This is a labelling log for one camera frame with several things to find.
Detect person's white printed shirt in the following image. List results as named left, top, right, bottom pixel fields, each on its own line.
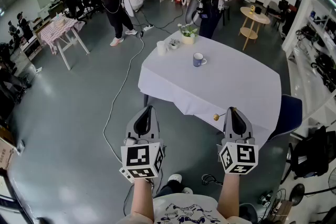
left=115, top=193, right=253, bottom=224

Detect person's left forearm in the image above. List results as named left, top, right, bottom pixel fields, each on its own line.
left=130, top=177, right=156, bottom=221

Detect white floor cable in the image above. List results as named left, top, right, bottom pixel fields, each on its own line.
left=102, top=31, right=145, bottom=166

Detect table with pink checkered cloth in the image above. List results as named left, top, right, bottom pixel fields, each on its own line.
left=38, top=13, right=91, bottom=71

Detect white shelf rack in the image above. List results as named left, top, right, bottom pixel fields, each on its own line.
left=281, top=0, right=336, bottom=125

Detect black office chair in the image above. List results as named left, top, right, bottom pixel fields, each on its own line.
left=65, top=0, right=87, bottom=22

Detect person's right forearm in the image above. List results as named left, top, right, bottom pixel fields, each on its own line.
left=216, top=173, right=242, bottom=219

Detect cardboard box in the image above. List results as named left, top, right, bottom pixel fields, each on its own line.
left=0, top=135, right=19, bottom=172

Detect white tumbler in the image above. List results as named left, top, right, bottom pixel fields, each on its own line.
left=156, top=40, right=167, bottom=57

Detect black floor fan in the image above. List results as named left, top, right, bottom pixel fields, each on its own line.
left=288, top=183, right=336, bottom=207

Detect flowering plant in cream pot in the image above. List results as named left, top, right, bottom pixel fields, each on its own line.
left=177, top=23, right=198, bottom=45

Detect small pale-leaf potted plant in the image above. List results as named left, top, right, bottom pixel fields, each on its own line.
left=167, top=38, right=181, bottom=50

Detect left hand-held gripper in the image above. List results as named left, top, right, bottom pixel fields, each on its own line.
left=119, top=105, right=165, bottom=183

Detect table with white cloth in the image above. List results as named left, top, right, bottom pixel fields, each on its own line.
left=138, top=30, right=283, bottom=152

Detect blue chair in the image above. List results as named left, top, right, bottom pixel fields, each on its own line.
left=267, top=94, right=303, bottom=143

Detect black cable loop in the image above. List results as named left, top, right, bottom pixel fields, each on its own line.
left=201, top=173, right=224, bottom=187

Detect person's dark trousers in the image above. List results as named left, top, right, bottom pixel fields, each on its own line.
left=154, top=179, right=185, bottom=198

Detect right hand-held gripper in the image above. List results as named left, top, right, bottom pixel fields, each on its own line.
left=217, top=106, right=259, bottom=175

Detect round wooden side table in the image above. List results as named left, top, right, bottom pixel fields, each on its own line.
left=238, top=6, right=271, bottom=51

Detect blue mug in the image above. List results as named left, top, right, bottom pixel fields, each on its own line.
left=193, top=52, right=207, bottom=68

